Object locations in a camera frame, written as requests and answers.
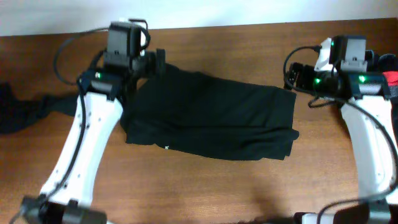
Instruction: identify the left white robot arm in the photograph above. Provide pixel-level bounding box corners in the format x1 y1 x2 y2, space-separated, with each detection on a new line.
10 19 165 223

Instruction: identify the red and grey garment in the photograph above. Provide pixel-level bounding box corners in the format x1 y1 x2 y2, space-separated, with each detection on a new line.
383 71 398 105

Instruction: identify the black t-shirt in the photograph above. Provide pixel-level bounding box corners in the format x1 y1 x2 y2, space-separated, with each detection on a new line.
120 65 299 161

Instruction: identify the dark cloth at left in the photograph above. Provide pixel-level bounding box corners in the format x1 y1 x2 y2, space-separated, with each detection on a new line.
1 83 78 134

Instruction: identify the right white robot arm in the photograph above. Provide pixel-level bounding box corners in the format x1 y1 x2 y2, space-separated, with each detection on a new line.
282 35 397 223

